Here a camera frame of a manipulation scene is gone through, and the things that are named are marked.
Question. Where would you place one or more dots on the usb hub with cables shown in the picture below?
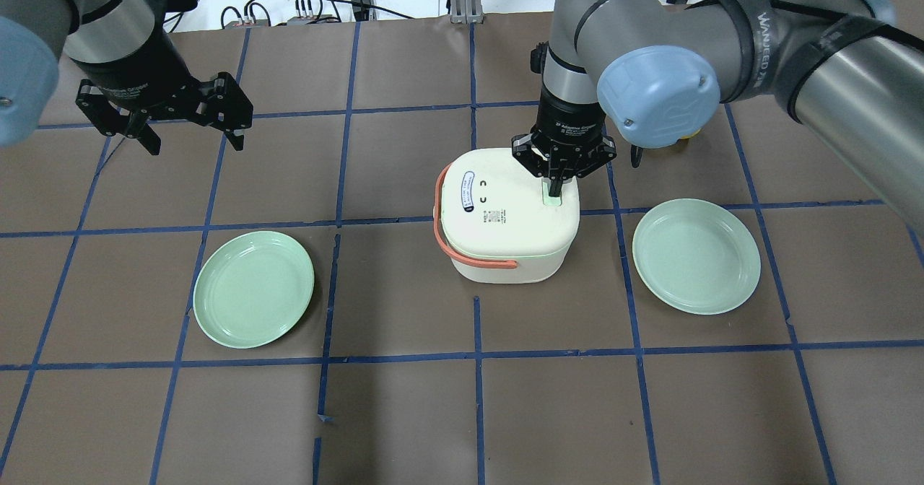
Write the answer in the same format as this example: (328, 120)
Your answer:
(258, 15)

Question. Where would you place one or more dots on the green plate near right arm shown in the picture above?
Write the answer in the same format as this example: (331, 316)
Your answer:
(696, 257)

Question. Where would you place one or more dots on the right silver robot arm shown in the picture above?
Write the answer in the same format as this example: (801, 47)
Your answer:
(842, 68)

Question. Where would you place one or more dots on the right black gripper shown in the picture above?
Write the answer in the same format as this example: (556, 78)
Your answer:
(567, 118)

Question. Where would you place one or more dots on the green plate near left arm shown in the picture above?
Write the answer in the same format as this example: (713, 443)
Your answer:
(253, 289)

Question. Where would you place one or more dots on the white rice cooker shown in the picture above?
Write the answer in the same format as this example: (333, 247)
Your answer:
(498, 224)

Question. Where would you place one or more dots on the brown gridded table mat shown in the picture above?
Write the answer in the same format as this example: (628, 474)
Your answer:
(400, 370)

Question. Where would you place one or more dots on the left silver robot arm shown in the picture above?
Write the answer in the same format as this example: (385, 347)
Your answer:
(37, 33)

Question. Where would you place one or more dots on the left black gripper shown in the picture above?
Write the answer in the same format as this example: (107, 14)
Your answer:
(138, 75)

